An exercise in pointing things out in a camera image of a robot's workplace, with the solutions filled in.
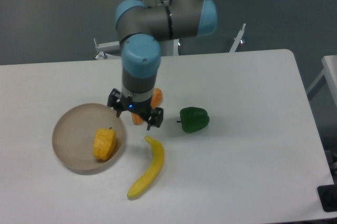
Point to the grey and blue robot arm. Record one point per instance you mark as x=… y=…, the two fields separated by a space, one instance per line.
x=141 y=28

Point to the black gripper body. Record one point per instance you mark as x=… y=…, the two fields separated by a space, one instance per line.
x=141 y=108

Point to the orange triangular bread piece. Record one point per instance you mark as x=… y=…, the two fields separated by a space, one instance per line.
x=156 y=100

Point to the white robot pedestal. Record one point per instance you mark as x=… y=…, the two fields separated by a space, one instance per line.
x=111 y=50

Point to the beige round plate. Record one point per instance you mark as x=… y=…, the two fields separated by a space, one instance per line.
x=73 y=138

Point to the black object at table edge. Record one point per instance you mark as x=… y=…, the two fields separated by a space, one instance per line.
x=327 y=196

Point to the white side table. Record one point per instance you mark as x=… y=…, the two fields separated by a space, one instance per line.
x=326 y=76

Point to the yellow bell pepper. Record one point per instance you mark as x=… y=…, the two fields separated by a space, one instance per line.
x=104 y=143

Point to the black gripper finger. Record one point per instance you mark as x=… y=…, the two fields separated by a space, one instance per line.
x=114 y=102
x=155 y=118

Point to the yellow banana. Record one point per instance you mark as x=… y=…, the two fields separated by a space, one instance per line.
x=152 y=172

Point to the white table frame leg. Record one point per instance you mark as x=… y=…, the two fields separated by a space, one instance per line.
x=239 y=40

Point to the green bell pepper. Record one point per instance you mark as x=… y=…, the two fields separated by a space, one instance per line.
x=193 y=119

